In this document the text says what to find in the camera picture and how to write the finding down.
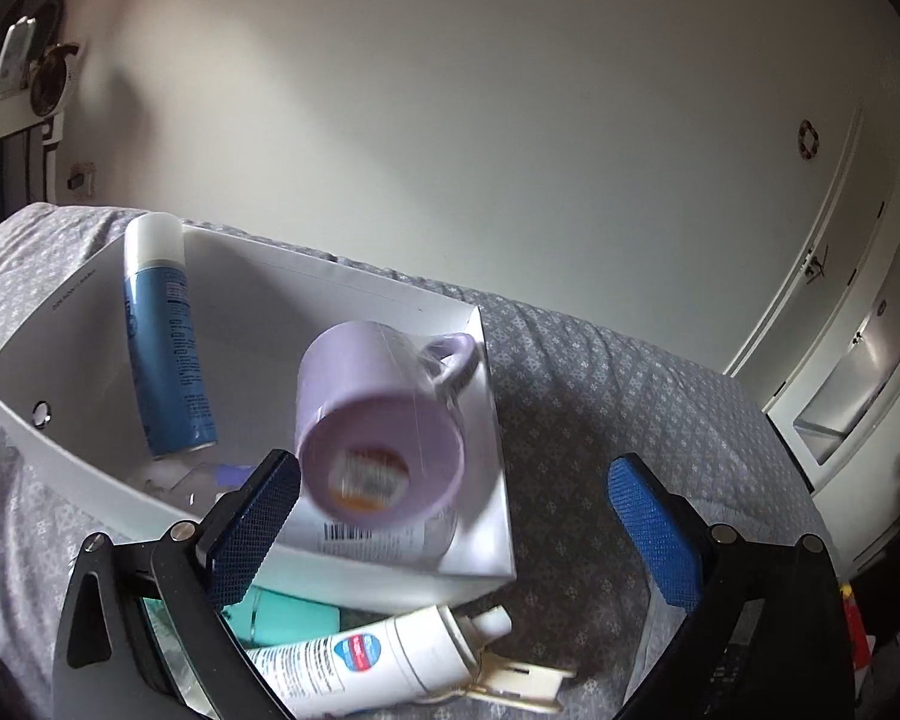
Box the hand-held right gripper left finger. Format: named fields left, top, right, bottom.
left=52, top=448, right=302, bottom=720

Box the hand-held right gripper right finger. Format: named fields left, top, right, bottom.
left=607, top=454, right=856, bottom=720

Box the lilac mug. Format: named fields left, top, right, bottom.
left=292, top=319, right=476, bottom=523

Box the blue spray can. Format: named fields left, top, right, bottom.
left=122, top=212, right=219, bottom=461

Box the white cardboard box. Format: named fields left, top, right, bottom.
left=0, top=221, right=517, bottom=614

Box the teal plastic container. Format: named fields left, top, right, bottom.
left=223, top=586, right=343, bottom=639

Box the grey patterned blanket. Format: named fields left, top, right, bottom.
left=0, top=202, right=842, bottom=720

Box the white tube with blue label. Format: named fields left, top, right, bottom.
left=243, top=603, right=513, bottom=720

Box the beige plastic clip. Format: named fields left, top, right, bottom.
left=412, top=651, right=579, bottom=715

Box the red item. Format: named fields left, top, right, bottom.
left=839, top=580, right=879, bottom=673

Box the white cabinet door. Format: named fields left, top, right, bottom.
left=723, top=100, right=900, bottom=572

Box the silver laptop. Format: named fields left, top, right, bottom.
left=793, top=241, right=900, bottom=467

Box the white appliance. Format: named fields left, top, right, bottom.
left=0, top=14, right=35, bottom=92

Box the white wall shelf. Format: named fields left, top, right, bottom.
left=0, top=85, right=85, bottom=149

